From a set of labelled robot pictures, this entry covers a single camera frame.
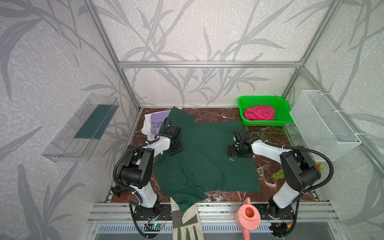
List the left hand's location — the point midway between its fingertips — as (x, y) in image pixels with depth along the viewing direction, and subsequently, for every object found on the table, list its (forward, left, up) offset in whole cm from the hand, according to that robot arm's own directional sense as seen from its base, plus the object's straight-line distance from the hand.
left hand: (180, 145), depth 96 cm
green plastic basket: (+27, -75, +1) cm, 80 cm away
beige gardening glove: (-43, -7, 0) cm, 43 cm away
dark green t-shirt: (-13, -15, -2) cm, 20 cm away
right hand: (-2, -34, -1) cm, 34 cm away
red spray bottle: (-29, +29, -1) cm, 41 cm away
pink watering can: (-40, -34, +11) cm, 53 cm away
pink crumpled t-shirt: (+27, -59, +3) cm, 65 cm away
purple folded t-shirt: (+20, +19, +2) cm, 27 cm away
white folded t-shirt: (+13, +25, 0) cm, 28 cm away
